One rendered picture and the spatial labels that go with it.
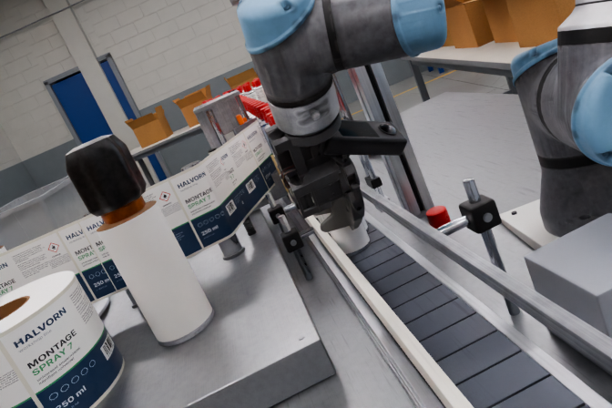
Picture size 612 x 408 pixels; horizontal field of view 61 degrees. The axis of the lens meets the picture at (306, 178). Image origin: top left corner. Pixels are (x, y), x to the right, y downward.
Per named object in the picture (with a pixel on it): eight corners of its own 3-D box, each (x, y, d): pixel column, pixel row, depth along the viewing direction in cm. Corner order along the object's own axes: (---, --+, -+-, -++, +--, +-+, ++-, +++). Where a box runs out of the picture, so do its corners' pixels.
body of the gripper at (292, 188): (285, 187, 70) (258, 117, 62) (342, 159, 71) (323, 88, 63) (306, 224, 65) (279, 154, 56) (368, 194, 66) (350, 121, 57)
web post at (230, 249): (222, 255, 100) (178, 168, 96) (244, 245, 101) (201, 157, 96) (223, 263, 96) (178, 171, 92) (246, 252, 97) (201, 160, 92)
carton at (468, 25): (438, 55, 320) (418, -5, 311) (506, 25, 319) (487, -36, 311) (466, 55, 277) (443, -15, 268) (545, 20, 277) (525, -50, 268)
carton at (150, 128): (136, 151, 613) (120, 122, 604) (148, 143, 658) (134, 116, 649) (167, 138, 608) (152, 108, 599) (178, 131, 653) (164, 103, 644)
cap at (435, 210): (428, 232, 85) (421, 215, 84) (438, 222, 87) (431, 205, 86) (446, 232, 83) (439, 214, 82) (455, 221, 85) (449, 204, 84)
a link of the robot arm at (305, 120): (317, 57, 60) (346, 91, 54) (325, 89, 63) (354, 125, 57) (257, 84, 59) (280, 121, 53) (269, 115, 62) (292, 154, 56)
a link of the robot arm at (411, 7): (427, -25, 57) (328, -1, 58) (440, -41, 46) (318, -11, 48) (438, 49, 58) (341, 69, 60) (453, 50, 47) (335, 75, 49)
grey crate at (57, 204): (38, 230, 301) (18, 197, 296) (102, 203, 301) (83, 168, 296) (-14, 271, 243) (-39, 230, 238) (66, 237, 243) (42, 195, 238)
